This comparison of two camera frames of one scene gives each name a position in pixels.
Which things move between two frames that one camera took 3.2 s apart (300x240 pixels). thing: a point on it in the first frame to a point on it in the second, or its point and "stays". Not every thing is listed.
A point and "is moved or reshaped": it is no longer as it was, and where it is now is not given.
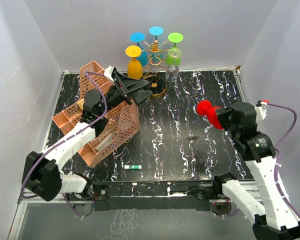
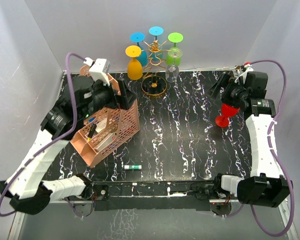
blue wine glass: (138, 37) stays
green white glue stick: (133, 167) stays
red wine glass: (205, 107) is moved or reshaped
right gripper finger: (222, 120) to (216, 90)
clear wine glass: (172, 71) stays
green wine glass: (173, 55) stays
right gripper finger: (222, 111) to (225, 79)
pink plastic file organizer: (114, 122) stays
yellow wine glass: (134, 66) stays
